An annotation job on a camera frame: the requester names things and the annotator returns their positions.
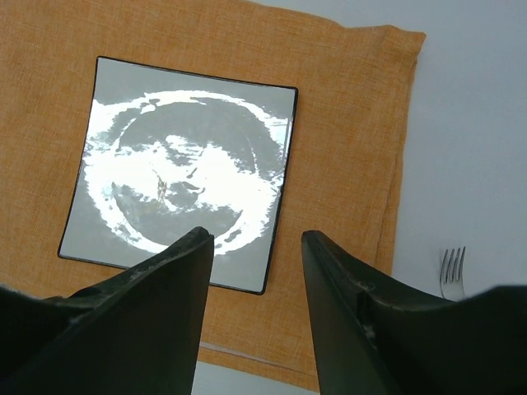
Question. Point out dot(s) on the silver metal fork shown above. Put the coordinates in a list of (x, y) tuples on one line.
[(451, 274)]

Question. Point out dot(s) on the orange cloth placemat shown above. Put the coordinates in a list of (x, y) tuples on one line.
[(345, 168)]

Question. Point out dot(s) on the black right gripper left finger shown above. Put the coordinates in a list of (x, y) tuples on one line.
[(137, 332)]

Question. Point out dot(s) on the white square plate black rim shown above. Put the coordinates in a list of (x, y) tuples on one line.
[(166, 151)]

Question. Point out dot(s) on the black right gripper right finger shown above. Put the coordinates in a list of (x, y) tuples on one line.
[(373, 334)]

